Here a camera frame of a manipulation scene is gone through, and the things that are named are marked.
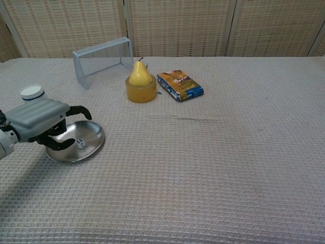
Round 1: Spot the white paper cup blue print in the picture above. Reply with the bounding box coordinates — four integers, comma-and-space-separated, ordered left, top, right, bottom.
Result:
20, 84, 46, 103

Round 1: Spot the yellow pear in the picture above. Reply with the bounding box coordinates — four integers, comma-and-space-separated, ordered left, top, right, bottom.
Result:
128, 57, 153, 87

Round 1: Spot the beige waffle-weave tablecloth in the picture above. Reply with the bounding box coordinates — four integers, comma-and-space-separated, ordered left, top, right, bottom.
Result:
0, 56, 325, 244

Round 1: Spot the woven bamboo folding screen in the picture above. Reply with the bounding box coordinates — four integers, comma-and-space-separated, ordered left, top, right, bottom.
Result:
0, 0, 325, 64

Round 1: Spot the round stainless steel plate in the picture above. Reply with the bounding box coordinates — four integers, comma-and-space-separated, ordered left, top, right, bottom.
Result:
45, 120, 106, 164

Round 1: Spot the grey-blue metal mesh rack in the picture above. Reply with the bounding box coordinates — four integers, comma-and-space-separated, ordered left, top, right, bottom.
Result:
72, 36, 135, 90

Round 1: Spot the yellow tape roll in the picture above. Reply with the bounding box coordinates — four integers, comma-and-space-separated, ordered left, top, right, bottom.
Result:
124, 75, 157, 104

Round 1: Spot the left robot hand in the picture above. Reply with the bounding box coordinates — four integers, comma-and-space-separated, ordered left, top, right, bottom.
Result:
5, 98, 92, 152

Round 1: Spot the orange and blue snack packet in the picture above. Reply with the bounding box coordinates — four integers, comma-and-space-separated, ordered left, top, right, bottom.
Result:
156, 69, 205, 103

